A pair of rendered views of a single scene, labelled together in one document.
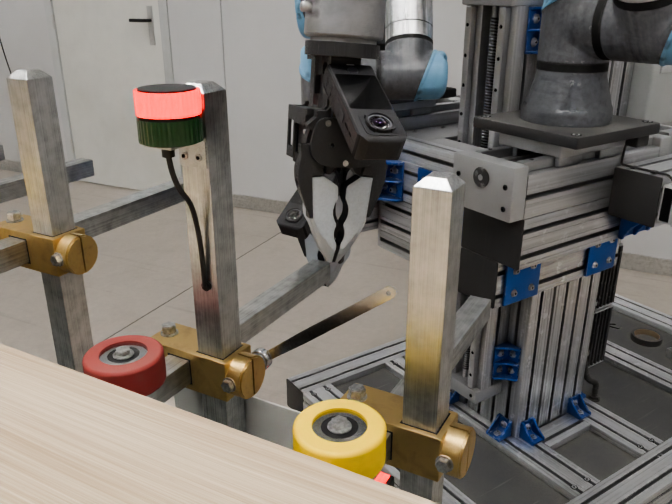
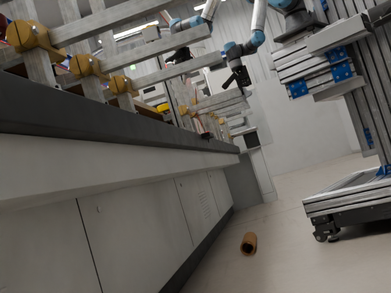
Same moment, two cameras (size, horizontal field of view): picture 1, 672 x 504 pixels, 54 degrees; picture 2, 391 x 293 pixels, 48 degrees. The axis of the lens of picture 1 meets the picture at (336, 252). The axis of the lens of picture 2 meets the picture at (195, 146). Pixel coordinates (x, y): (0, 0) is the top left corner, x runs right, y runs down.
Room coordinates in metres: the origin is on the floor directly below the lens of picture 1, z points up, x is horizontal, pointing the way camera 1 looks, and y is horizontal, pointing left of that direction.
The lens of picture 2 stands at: (-0.22, -2.26, 0.47)
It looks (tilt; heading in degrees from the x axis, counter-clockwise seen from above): 4 degrees up; 70
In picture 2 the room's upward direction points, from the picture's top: 17 degrees counter-clockwise
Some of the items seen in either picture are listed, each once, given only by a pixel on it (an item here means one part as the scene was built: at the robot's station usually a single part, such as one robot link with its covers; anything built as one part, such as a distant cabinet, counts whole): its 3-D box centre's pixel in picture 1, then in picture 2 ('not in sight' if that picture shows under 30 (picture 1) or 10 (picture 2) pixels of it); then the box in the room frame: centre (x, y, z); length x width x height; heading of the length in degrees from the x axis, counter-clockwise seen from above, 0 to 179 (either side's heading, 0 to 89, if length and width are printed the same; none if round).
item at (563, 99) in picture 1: (568, 90); (298, 22); (1.16, -0.40, 1.09); 0.15 x 0.15 x 0.10
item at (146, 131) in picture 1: (170, 128); not in sight; (0.62, 0.15, 1.13); 0.06 x 0.06 x 0.02
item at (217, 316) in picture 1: (216, 303); (188, 100); (0.66, 0.13, 0.93); 0.04 x 0.04 x 0.48; 61
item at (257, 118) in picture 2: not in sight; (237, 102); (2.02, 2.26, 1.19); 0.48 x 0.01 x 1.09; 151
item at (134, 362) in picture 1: (129, 396); not in sight; (0.59, 0.22, 0.85); 0.08 x 0.08 x 0.11
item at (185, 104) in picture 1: (167, 101); not in sight; (0.62, 0.15, 1.16); 0.06 x 0.06 x 0.02
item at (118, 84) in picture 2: not in sight; (123, 87); (0.07, -0.95, 0.81); 0.14 x 0.06 x 0.05; 61
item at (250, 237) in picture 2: not in sight; (248, 242); (0.77, 0.14, 0.04); 0.30 x 0.08 x 0.08; 61
